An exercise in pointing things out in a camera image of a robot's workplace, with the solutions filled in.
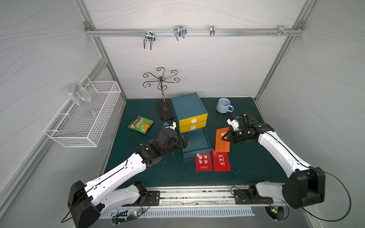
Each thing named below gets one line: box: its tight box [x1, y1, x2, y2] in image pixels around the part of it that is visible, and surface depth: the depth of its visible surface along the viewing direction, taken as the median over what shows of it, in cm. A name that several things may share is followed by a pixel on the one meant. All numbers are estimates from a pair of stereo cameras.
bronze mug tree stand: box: [142, 67, 181, 121], surface depth 92 cm
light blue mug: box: [215, 97, 234, 114], surface depth 113 cm
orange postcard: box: [215, 126, 231, 153], surface depth 81 cm
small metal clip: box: [209, 25, 216, 37], surface depth 80 cm
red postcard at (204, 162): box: [195, 153, 213, 172], surface depth 88 cm
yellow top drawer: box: [178, 113, 208, 127], surface depth 84 cm
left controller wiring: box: [111, 197, 151, 226], surface depth 69 cm
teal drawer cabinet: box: [171, 92, 209, 130], surface depth 88 cm
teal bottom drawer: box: [182, 127, 212, 159], surface depth 93 cm
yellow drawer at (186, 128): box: [179, 120, 207, 134], surface depth 88 cm
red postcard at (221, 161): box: [211, 149, 232, 172], surface depth 88 cm
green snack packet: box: [127, 115, 154, 135], surface depth 103 cm
